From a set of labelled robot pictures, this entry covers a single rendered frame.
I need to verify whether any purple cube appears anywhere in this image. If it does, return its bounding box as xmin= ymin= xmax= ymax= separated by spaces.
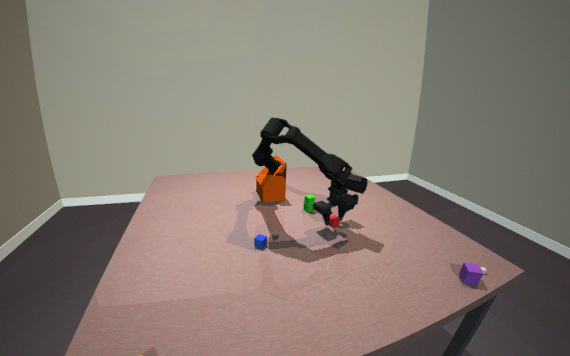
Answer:
xmin=459 ymin=262 xmax=483 ymax=285

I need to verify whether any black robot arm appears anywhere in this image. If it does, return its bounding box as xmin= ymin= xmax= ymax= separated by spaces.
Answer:
xmin=252 ymin=117 xmax=367 ymax=211

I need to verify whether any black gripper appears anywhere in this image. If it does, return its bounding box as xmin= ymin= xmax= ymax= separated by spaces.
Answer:
xmin=313 ymin=187 xmax=347 ymax=226

